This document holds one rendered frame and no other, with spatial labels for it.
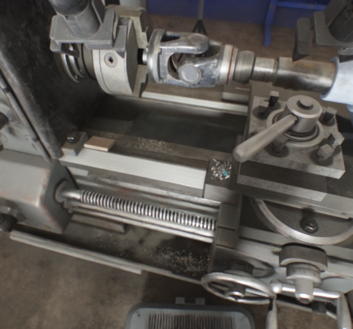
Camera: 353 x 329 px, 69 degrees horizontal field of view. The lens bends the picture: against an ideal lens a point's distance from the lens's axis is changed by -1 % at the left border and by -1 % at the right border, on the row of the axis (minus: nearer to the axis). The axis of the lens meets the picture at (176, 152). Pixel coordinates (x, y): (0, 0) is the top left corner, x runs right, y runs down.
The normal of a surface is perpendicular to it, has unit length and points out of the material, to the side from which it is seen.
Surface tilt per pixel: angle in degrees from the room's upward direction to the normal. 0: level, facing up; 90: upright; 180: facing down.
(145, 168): 36
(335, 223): 0
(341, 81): 62
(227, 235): 0
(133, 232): 0
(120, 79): 94
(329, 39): 30
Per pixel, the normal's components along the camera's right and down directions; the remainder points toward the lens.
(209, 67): 0.11, 0.76
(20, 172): -0.13, -0.16
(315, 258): 0.00, -0.65
